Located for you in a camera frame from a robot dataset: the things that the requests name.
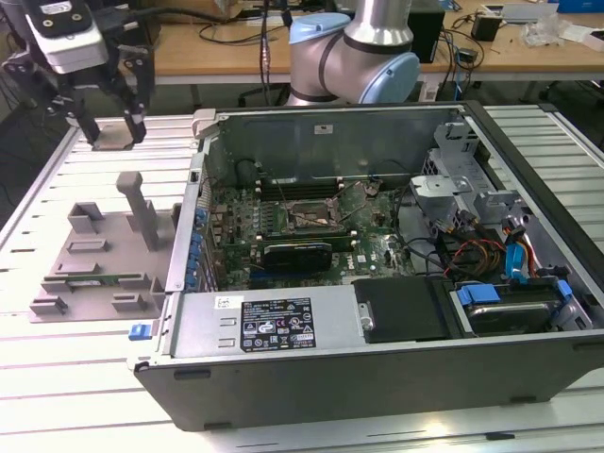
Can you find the grey flat box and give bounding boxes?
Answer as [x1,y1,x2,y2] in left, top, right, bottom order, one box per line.
[499,2,562,25]

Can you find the black drive bay cover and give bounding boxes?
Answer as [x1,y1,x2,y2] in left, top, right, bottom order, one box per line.
[352,277,454,344]

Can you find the small black box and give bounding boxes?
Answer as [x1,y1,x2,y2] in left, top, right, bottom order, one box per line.
[471,13,500,42]

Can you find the green RAM stick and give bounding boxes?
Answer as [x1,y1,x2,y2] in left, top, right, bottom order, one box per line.
[65,277,119,288]

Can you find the silver power supply unit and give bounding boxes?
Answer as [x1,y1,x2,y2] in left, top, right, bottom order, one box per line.
[168,284,378,359]

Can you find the metal socket cover frame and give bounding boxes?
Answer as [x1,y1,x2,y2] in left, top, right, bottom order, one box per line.
[327,185,364,226]

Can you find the tall black box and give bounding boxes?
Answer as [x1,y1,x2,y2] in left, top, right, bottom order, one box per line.
[408,8,447,65]

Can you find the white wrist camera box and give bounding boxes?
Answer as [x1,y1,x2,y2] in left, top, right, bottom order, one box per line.
[25,0,108,75]

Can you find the red wire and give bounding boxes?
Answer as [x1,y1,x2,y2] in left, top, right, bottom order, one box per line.
[460,238,504,252]

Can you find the RAM slot with white clips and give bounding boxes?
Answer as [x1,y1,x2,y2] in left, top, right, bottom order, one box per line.
[258,232,358,239]
[256,176,344,184]
[256,186,344,193]

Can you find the blue box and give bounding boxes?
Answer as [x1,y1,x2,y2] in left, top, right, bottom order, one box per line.
[556,0,604,14]

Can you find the open black PC case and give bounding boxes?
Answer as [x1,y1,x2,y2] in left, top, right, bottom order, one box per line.
[126,99,604,433]

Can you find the blue disk carrier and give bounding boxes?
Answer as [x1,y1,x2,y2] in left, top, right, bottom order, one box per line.
[456,279,574,331]

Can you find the black graphics card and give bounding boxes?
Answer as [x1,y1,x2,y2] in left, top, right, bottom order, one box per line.
[261,241,334,274]

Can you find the silver CPU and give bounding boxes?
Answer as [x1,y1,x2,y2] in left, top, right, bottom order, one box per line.
[92,123,138,152]

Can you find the black camera cable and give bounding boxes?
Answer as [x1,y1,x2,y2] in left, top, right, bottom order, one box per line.
[96,7,227,37]

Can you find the yellow wire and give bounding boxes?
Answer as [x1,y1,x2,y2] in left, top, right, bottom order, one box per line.
[485,247,505,276]

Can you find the grey parts rack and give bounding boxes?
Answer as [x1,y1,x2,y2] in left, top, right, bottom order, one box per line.
[28,170,183,325]

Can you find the thick black cable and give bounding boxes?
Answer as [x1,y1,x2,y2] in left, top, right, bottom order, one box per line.
[394,186,407,242]

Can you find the white flat box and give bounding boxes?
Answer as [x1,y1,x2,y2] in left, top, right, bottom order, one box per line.
[561,25,604,51]

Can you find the CPU socket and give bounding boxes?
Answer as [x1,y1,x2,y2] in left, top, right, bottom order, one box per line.
[281,200,339,232]

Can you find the grey case handle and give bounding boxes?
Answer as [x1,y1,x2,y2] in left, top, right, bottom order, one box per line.
[191,108,223,141]

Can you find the blue flat data wire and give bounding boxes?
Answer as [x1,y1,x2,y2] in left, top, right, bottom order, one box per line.
[503,214,535,284]

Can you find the silver hard disk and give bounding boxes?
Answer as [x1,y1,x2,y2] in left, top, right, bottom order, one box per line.
[466,304,553,337]

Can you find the green motherboard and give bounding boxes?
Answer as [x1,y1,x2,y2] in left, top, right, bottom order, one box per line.
[207,178,407,292]

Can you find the wooden desk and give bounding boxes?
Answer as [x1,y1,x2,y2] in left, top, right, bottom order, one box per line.
[101,0,604,91]

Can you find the clear plastic bags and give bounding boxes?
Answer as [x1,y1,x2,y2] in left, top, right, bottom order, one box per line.
[521,13,567,48]

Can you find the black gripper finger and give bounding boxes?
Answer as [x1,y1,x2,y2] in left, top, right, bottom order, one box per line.
[1,52,101,146]
[117,44,156,145]

